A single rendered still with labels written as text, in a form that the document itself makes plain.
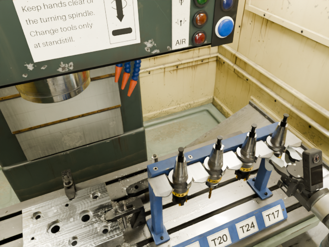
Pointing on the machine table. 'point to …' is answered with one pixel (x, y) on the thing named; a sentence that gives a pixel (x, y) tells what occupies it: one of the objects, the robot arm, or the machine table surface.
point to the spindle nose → (55, 88)
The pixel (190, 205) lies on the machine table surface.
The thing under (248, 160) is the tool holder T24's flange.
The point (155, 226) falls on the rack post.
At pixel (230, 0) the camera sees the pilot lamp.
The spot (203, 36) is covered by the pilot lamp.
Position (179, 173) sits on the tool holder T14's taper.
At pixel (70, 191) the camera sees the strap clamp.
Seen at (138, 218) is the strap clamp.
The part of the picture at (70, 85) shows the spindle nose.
